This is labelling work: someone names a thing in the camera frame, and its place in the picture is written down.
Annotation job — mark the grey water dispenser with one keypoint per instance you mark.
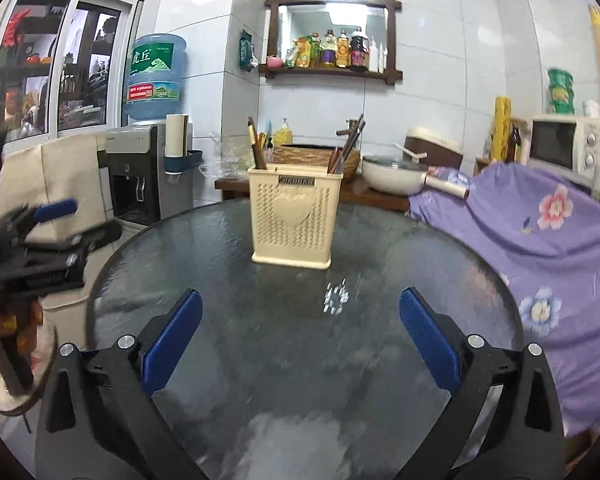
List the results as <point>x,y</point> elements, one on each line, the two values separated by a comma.
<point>142,192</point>

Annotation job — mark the round glass table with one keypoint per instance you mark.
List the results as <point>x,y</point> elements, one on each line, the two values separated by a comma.
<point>299,373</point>

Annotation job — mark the beige curtain cloth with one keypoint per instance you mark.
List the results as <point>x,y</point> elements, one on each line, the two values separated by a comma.
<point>51,172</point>

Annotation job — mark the white pan with lid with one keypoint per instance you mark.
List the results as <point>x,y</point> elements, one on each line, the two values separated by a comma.
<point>403,178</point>

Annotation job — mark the brown wooden chopstick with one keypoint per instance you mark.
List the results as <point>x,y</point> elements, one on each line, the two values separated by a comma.
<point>264,167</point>

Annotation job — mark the cream plastic utensil holder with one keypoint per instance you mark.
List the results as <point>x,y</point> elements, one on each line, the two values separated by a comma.
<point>293,212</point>

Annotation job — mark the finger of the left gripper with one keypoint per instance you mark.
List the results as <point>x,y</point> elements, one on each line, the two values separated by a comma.
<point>91,240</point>
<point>53,211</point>

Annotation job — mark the white microwave oven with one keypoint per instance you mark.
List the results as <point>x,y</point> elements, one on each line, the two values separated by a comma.
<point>566,145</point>

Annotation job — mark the black short chopstick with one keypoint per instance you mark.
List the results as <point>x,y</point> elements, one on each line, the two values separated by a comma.
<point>350,142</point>

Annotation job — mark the person left hand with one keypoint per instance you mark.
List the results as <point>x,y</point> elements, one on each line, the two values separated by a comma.
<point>27,335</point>

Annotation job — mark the yellow soap bottle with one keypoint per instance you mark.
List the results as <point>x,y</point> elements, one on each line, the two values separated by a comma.
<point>283,135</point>

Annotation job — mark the round cushioned stool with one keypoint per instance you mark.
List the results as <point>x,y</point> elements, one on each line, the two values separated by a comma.
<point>24,383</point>

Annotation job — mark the yellow wrapped roll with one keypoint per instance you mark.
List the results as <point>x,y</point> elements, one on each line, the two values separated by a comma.
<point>501,128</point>

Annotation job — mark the purple floral cloth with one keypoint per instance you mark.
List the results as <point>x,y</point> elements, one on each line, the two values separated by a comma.
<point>542,235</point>

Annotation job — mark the wooden handled spoon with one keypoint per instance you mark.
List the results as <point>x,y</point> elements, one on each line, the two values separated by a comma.
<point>334,163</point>

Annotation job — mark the blue water jug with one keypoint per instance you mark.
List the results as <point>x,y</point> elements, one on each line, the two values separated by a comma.
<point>153,84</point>

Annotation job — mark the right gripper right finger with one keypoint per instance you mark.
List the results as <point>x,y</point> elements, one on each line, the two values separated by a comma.
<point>436,337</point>

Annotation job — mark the dark soy sauce bottle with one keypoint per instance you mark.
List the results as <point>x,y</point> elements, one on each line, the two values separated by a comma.
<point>358,51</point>

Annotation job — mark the paper cup dispenser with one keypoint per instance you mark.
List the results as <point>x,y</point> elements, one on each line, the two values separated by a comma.
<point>179,156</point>

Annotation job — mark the clear plastic bag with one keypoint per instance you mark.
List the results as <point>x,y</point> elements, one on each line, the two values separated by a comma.
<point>227,157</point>

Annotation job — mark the wooden framed mirror shelf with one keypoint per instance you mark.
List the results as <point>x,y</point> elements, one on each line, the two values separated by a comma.
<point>313,37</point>

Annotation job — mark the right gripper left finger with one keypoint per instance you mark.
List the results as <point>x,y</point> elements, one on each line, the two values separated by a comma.
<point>165,338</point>

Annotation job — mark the green noodle cup stack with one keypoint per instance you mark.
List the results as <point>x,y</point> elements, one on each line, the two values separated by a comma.
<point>560,91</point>

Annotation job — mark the black gold-tipped chopstick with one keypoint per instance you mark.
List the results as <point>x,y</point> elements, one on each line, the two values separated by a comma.
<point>255,145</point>

